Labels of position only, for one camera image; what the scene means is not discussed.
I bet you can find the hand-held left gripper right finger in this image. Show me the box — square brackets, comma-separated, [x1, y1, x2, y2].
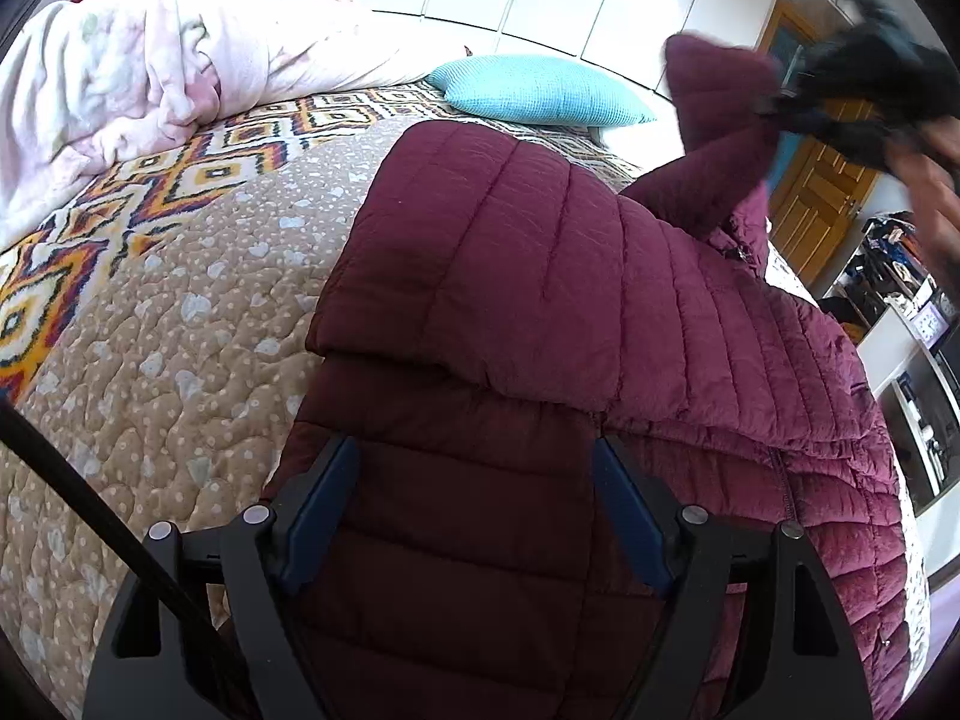
[591, 435, 875, 720]

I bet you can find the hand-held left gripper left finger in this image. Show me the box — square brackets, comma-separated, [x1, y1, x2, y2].
[82, 435, 361, 720]

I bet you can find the maroon quilted jacket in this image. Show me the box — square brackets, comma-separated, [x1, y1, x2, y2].
[262, 34, 912, 720]

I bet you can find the person's right forearm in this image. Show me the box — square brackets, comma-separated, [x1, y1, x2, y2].
[889, 120, 960, 282]

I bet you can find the pile of clothes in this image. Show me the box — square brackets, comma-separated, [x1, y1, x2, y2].
[847, 214, 938, 305]

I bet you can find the wooden door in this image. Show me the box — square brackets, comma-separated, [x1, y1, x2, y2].
[757, 0, 880, 286]

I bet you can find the beige quilted bedspread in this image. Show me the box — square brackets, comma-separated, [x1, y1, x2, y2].
[0, 120, 410, 691]

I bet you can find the purple clock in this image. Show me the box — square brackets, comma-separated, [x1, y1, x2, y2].
[910, 304, 947, 351]

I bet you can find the white shelf unit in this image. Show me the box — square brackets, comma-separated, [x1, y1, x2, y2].
[817, 214, 960, 586]

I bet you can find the teal pillow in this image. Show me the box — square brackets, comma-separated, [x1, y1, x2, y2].
[424, 54, 657, 127]

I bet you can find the orange diamond patterned blanket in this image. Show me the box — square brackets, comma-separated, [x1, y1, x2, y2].
[0, 86, 646, 406]

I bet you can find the pink white floral comforter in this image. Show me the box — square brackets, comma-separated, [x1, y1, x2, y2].
[0, 0, 451, 248]

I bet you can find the black braided cable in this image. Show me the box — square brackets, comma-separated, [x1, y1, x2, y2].
[0, 403, 252, 720]

